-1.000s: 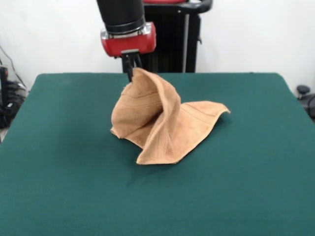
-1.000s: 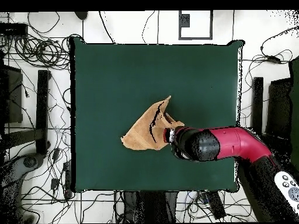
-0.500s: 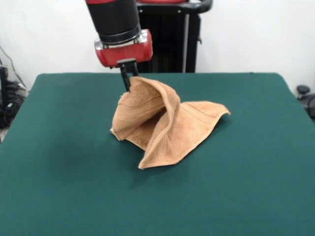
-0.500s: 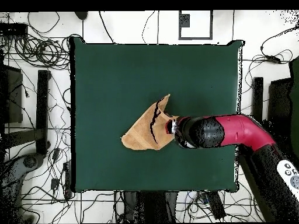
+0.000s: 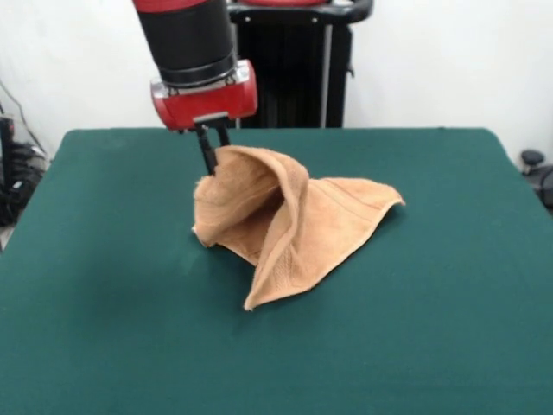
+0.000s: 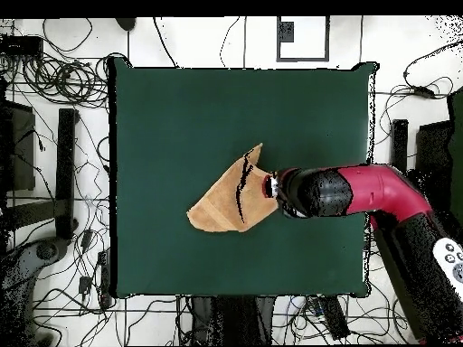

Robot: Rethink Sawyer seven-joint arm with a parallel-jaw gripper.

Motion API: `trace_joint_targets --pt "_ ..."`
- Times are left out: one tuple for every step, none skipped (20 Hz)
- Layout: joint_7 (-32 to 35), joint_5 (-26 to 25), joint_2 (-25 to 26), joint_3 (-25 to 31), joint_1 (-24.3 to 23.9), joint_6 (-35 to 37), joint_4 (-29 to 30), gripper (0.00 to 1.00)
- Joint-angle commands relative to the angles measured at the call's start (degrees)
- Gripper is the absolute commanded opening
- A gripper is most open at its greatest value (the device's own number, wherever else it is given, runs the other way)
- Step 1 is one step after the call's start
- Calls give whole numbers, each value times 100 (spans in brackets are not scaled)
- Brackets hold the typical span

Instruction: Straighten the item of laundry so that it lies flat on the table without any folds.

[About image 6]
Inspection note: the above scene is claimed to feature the black flat device box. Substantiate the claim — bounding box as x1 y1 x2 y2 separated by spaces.
0 35 44 58

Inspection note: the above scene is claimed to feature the person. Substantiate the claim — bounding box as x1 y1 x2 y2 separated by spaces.
115 17 137 32

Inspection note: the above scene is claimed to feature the dark green fabric sheet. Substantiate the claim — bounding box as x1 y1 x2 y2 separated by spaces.
447 86 463 218

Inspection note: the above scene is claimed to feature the dark square floor frame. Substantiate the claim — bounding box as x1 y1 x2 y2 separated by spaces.
276 15 331 63

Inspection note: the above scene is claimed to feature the coiled black cable bundle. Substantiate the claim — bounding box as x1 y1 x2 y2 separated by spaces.
21 53 109 109

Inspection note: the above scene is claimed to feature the black square case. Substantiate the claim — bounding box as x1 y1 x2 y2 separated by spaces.
414 120 454 174
0 99 36 192

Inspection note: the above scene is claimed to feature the grey office chair base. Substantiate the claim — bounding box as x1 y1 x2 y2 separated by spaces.
0 236 70 346

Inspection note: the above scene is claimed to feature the black long power strip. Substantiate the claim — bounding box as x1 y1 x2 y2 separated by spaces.
317 295 351 341

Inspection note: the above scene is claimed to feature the tan terry towel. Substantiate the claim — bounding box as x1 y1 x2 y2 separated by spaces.
186 143 279 233

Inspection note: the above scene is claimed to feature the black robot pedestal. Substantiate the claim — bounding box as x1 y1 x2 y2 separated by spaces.
189 295 276 346

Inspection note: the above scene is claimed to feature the dark green table cloth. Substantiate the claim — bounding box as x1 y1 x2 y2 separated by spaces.
108 57 379 299

